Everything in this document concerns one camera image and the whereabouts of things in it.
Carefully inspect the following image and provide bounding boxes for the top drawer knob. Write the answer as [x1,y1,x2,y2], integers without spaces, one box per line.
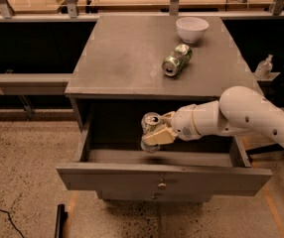
[158,179,167,190]

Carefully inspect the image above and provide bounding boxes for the grey cabinet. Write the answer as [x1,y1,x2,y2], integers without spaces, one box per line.
[65,15,265,203]

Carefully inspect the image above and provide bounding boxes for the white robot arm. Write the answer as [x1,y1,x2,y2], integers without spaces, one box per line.
[141,86,284,152]

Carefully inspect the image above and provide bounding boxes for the open grey top drawer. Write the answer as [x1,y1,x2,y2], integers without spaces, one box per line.
[56,101,274,197]

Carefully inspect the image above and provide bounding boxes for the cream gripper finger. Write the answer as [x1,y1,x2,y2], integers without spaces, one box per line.
[142,124,178,146]
[161,111,175,123]

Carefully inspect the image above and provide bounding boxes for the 7up can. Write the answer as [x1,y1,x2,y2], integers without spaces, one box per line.
[141,112,162,153]

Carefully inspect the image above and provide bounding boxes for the black floor cable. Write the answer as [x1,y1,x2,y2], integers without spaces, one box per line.
[0,198,27,238]

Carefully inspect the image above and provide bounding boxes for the black office chair base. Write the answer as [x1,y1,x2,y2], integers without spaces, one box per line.
[245,144,284,161]

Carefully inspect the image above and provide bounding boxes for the white bowl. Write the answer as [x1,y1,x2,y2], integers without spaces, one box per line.
[176,17,210,44]

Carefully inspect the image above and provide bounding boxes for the metal rail frame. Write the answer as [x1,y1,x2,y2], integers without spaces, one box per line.
[0,0,284,97]

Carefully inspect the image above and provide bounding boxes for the black bar on floor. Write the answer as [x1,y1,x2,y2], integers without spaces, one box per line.
[55,204,68,238]

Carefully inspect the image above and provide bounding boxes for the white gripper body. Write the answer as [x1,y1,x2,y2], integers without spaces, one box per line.
[171,104,202,141]

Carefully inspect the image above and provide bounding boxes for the clear sanitizer bottle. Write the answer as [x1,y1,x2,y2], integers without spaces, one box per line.
[254,55,273,79]

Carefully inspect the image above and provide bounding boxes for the green can lying down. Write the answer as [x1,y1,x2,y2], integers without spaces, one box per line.
[162,44,193,77]

